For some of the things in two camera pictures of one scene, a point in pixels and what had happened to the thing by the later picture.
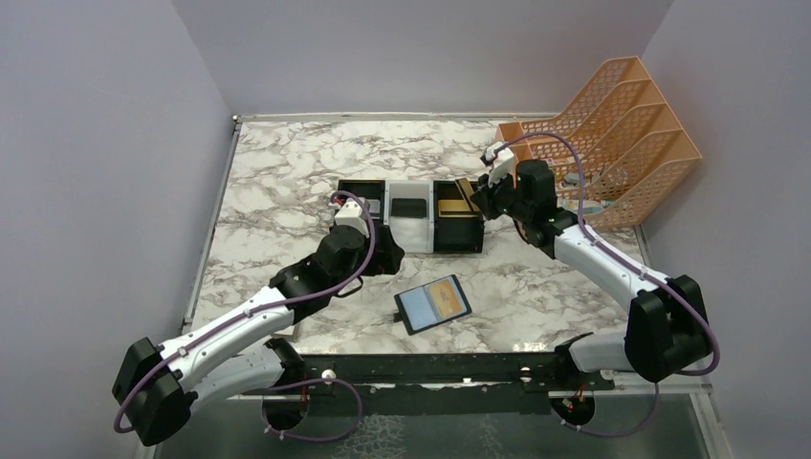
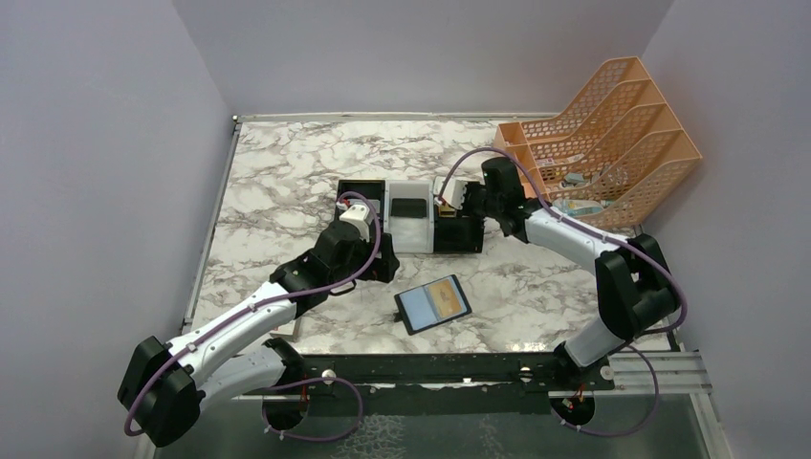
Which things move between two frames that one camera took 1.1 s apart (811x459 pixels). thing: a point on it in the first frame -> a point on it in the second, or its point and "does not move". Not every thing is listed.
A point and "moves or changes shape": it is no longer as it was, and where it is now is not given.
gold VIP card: (468, 191) moves or changes shape
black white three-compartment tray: (410, 207) does not move
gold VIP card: (445, 297) does not move
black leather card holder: (432, 304) does not move
